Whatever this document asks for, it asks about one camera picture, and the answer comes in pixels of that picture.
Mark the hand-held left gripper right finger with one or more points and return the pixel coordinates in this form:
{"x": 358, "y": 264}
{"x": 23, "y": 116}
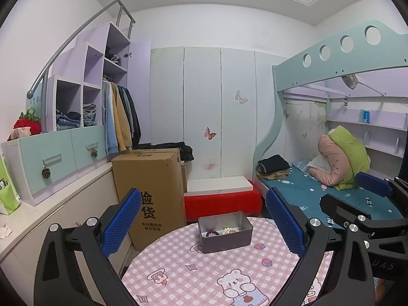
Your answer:
{"x": 287, "y": 223}

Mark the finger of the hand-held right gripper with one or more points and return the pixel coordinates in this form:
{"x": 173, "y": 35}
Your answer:
{"x": 373, "y": 185}
{"x": 344, "y": 210}

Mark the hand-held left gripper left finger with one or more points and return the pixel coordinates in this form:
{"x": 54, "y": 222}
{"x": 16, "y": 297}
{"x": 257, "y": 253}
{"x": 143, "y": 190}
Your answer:
{"x": 122, "y": 223}

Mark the grey tin box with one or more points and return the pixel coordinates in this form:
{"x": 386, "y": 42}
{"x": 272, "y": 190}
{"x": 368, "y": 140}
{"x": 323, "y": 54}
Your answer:
{"x": 229, "y": 242}

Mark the blue printed bedsheet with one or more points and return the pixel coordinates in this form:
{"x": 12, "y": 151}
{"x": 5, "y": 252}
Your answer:
{"x": 302, "y": 191}

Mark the tall cardboard box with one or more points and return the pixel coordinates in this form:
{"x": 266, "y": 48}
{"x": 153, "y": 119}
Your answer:
{"x": 149, "y": 191}

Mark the green duvet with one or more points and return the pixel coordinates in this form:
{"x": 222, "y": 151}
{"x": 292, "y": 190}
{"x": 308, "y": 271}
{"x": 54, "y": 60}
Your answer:
{"x": 350, "y": 146}

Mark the pink duvet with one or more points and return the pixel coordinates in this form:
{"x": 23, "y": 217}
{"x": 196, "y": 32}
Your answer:
{"x": 334, "y": 159}

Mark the folded tan clothes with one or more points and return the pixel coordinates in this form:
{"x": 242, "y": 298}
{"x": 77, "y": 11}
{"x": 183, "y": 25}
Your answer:
{"x": 277, "y": 176}

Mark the white pillow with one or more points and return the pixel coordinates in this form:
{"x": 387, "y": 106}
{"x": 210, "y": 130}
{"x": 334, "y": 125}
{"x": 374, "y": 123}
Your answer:
{"x": 318, "y": 164}

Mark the folded black clothes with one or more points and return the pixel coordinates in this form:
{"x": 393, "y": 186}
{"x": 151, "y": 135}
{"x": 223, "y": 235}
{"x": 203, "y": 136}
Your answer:
{"x": 272, "y": 164}

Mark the red storage box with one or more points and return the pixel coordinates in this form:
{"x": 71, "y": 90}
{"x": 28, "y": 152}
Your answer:
{"x": 223, "y": 205}

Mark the small blue box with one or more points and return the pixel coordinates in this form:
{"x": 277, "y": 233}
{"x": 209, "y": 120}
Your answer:
{"x": 365, "y": 116}

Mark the brown pinecone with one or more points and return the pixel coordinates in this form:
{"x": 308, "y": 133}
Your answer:
{"x": 46, "y": 172}
{"x": 94, "y": 153}

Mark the beige low cabinet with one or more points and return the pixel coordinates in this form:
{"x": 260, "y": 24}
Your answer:
{"x": 47, "y": 210}

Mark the white box lid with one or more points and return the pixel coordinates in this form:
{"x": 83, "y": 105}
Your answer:
{"x": 220, "y": 184}

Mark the pink checkered tablecloth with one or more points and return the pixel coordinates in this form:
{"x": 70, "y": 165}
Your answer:
{"x": 191, "y": 280}

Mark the black clothes pile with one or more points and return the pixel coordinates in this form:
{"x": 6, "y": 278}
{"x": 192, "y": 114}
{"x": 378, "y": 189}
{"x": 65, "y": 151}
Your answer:
{"x": 186, "y": 151}

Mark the yellow hanging jacket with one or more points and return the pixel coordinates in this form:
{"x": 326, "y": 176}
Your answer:
{"x": 122, "y": 124}

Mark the light blue hanging jacket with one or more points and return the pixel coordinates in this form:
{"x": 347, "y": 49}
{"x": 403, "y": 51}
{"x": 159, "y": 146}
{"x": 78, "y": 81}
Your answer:
{"x": 109, "y": 124}

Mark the dark hanging jackets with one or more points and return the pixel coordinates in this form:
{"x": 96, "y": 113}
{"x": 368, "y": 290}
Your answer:
{"x": 134, "y": 118}

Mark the grey clip lamp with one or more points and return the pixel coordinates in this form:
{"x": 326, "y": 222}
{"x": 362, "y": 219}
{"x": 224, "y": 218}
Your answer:
{"x": 350, "y": 81}

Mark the teal drawer unit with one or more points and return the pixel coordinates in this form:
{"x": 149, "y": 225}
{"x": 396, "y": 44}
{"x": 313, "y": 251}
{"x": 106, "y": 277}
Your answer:
{"x": 28, "y": 156}

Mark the pink butterfly sticker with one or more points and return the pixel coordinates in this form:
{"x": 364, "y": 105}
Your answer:
{"x": 210, "y": 133}

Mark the white paper scrap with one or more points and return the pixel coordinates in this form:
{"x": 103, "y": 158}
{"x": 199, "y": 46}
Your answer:
{"x": 4, "y": 232}

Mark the green paper bag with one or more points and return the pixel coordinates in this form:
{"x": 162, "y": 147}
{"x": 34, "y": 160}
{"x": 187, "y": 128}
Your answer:
{"x": 8, "y": 188}

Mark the tan butterfly sticker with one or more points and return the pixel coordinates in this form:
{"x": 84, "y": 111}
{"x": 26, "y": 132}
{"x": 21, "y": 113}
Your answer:
{"x": 241, "y": 97}

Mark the red strawberry plush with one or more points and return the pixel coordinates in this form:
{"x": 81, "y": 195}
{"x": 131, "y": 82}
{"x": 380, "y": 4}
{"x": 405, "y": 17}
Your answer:
{"x": 28, "y": 124}

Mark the pink plush toy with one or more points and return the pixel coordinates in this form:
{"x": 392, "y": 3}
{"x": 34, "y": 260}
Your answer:
{"x": 19, "y": 133}

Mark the teal bunk bed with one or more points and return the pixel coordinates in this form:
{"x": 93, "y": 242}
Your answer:
{"x": 293, "y": 70}

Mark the white wardrobe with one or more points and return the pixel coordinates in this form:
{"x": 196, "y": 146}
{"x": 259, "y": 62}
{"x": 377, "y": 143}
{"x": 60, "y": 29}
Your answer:
{"x": 204, "y": 95}

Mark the lilac shelf unit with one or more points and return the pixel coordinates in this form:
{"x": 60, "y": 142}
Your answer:
{"x": 95, "y": 60}

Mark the grey metal handrail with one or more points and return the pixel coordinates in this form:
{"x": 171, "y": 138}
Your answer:
{"x": 79, "y": 32}

